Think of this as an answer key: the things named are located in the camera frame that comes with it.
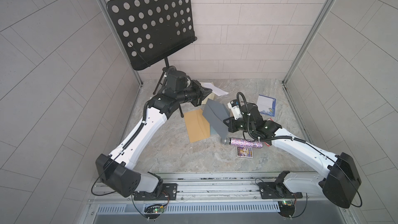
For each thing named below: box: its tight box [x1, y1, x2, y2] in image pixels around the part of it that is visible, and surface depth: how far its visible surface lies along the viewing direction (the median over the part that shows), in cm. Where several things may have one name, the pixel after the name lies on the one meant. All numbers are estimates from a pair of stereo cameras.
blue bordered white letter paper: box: [256, 94, 277, 117], surface depth 107 cm
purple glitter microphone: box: [220, 137, 264, 149], surface depth 85 cm
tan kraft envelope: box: [183, 108, 211, 144], surface depth 95 cm
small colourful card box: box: [236, 145, 254, 159], surface depth 84 cm
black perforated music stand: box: [106, 0, 198, 118], surface depth 64 cm
